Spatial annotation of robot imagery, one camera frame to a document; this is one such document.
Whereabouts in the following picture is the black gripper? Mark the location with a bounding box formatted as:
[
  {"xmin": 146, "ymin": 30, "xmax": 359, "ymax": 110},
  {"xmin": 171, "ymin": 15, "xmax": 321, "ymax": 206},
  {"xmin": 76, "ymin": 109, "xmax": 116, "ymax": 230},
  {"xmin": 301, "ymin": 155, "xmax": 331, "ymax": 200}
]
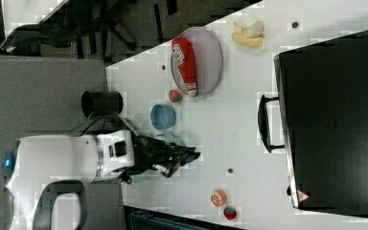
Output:
[{"xmin": 130, "ymin": 135, "xmax": 200, "ymax": 178}]

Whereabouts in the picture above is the blue oven door with handle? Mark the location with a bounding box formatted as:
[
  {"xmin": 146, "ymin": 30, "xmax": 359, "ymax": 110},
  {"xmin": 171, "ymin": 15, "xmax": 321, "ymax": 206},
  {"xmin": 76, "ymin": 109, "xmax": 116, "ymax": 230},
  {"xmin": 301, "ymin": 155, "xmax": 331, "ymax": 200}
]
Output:
[{"xmin": 258, "ymin": 95, "xmax": 285, "ymax": 153}]

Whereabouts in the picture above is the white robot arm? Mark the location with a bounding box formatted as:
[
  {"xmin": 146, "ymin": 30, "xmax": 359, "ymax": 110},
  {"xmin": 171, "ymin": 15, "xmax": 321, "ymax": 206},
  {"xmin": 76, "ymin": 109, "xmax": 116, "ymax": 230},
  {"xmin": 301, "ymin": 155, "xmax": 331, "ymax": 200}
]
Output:
[{"xmin": 3, "ymin": 129, "xmax": 200, "ymax": 230}]

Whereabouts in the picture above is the black toaster oven body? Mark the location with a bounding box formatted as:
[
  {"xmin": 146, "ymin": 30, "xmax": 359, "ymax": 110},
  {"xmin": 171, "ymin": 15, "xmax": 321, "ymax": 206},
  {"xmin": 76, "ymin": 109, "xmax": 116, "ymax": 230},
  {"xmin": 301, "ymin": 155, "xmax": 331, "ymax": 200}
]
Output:
[{"xmin": 274, "ymin": 30, "xmax": 368, "ymax": 218}]

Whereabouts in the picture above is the blue bowl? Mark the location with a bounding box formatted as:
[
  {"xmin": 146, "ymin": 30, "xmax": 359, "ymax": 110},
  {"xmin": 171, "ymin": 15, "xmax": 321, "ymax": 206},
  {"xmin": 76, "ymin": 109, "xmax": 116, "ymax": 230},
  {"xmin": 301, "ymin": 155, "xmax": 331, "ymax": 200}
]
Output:
[{"xmin": 150, "ymin": 104, "xmax": 176, "ymax": 130}]

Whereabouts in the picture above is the toy orange slice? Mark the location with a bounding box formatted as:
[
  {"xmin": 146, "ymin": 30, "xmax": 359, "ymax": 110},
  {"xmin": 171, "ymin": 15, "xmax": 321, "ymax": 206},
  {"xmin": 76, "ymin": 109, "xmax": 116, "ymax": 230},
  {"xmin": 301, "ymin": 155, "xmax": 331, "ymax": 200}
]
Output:
[{"xmin": 210, "ymin": 190, "xmax": 226, "ymax": 207}]

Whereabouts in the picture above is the pink toy strawberry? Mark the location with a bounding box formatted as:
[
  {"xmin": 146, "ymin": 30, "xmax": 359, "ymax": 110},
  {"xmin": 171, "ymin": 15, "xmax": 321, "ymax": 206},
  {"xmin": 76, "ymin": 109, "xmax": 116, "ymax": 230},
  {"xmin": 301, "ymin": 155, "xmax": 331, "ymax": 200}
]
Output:
[{"xmin": 169, "ymin": 90, "xmax": 182, "ymax": 103}]

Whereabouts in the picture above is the red toy strawberry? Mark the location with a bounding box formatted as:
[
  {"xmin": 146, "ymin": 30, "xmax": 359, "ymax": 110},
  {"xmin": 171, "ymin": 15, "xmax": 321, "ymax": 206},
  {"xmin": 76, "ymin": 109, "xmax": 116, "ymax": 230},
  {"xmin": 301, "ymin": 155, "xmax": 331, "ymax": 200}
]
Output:
[{"xmin": 223, "ymin": 206, "xmax": 237, "ymax": 220}]

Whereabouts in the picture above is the large black cup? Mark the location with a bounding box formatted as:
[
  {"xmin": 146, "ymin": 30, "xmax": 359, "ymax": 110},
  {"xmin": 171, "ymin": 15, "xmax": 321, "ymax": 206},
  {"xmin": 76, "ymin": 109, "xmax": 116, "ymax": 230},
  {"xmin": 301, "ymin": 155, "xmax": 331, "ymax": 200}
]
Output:
[{"xmin": 80, "ymin": 91, "xmax": 124, "ymax": 117}]

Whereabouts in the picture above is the red plush ketchup bottle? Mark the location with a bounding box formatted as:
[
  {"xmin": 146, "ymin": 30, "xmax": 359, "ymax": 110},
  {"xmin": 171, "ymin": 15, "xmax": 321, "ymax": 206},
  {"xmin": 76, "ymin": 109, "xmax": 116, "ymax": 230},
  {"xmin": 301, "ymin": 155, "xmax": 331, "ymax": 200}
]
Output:
[{"xmin": 172, "ymin": 36, "xmax": 197, "ymax": 97}]

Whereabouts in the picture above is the grey oval plate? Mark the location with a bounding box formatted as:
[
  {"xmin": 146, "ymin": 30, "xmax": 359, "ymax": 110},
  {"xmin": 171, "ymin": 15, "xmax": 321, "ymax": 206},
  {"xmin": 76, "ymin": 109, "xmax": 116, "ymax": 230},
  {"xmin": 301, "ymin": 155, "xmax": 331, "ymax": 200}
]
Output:
[{"xmin": 171, "ymin": 27, "xmax": 221, "ymax": 97}]

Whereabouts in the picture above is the yellow plush banana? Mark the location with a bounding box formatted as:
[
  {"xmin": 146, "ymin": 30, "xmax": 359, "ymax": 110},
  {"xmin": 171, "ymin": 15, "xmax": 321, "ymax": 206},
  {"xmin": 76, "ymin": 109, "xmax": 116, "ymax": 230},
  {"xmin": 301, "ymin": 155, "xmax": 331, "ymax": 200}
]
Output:
[{"xmin": 232, "ymin": 21, "xmax": 265, "ymax": 47}]

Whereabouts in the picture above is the black office chair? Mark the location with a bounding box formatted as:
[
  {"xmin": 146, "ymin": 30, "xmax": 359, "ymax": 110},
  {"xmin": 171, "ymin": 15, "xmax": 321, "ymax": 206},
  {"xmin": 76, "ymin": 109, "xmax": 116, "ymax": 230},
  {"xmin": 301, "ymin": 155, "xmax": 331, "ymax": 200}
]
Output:
[{"xmin": 0, "ymin": 0, "xmax": 174, "ymax": 60}]

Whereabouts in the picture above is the blue metal frame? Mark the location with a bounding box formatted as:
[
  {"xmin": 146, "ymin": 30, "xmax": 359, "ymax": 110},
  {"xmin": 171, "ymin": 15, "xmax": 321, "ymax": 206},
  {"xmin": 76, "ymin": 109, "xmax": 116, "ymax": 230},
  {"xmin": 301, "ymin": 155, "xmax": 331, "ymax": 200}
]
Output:
[{"xmin": 124, "ymin": 206, "xmax": 241, "ymax": 230}]

